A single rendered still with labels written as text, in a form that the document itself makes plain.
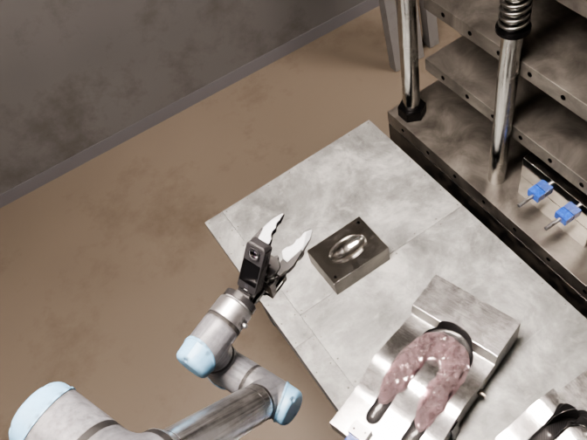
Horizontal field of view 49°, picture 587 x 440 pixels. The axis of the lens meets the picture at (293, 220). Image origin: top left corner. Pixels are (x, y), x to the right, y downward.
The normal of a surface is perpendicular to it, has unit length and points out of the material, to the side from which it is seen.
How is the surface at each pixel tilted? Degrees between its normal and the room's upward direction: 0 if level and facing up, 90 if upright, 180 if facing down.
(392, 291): 0
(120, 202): 0
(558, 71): 0
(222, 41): 90
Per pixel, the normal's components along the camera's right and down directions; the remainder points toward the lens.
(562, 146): -0.18, -0.56
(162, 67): 0.48, 0.66
